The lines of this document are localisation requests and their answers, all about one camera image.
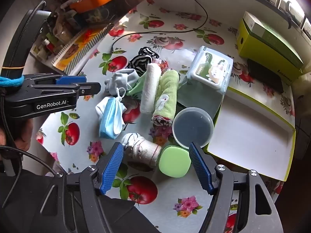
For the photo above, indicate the person's left hand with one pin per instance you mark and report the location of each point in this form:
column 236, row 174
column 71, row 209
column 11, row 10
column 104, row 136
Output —
column 24, row 136

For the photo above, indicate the green round case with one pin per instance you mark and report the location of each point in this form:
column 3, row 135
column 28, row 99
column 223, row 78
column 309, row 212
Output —
column 173, row 161

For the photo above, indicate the person's dark clothing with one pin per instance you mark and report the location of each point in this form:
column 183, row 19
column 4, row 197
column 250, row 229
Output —
column 19, row 199

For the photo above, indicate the black white striped sock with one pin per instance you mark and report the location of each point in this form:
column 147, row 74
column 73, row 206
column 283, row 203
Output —
column 138, row 64
column 147, row 51

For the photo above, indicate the black box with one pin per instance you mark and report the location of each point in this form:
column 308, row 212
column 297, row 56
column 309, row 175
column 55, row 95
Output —
column 264, row 75

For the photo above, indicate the yellow-green cardboard box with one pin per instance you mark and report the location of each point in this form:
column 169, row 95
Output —
column 245, row 41

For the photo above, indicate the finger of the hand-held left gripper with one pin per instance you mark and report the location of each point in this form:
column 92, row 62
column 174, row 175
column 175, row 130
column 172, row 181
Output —
column 92, row 87
column 70, row 79

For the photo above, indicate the yellow-green box tray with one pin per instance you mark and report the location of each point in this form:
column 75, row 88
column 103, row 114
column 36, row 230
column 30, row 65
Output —
column 247, row 131

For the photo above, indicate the red white tube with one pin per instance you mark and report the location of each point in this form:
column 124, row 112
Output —
column 48, row 45

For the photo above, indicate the floral tablecloth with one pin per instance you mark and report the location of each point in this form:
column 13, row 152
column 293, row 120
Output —
column 170, row 199

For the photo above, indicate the clear plastic container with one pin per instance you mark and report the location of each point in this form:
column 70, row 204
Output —
column 193, row 126

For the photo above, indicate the white towel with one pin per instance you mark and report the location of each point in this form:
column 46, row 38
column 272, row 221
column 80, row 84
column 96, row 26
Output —
column 150, row 87

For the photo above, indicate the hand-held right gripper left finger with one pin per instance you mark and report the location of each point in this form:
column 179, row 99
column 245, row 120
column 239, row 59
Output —
column 111, row 170

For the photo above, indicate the shelf clutter pile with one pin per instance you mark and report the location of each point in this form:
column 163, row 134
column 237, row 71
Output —
column 60, row 26

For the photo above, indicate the green white carton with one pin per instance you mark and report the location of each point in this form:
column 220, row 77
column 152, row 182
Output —
column 267, row 36

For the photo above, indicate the white cloth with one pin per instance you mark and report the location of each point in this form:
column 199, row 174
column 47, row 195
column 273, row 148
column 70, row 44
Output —
column 100, row 110

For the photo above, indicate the grey pouch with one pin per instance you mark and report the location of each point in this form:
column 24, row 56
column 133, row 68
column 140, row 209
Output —
column 201, row 97

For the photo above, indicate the clear packet with red item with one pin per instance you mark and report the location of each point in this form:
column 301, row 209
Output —
column 158, row 60

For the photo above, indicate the green cloth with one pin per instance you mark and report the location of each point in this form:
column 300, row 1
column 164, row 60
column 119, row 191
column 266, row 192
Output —
column 136, row 87

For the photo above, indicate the green towel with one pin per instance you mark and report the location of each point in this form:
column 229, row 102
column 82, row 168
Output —
column 167, row 87

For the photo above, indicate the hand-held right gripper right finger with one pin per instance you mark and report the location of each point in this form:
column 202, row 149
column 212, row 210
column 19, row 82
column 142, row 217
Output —
column 200, row 170

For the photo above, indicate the blue face mask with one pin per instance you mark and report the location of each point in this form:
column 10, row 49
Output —
column 109, row 119

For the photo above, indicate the white red patterned sock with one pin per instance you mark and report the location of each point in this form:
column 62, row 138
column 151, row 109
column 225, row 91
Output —
column 143, row 150

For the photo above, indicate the grey sock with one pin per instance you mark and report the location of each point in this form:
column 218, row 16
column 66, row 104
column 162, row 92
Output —
column 121, row 77

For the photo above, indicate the wet wipes pack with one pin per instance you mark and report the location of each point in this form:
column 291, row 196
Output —
column 209, row 68

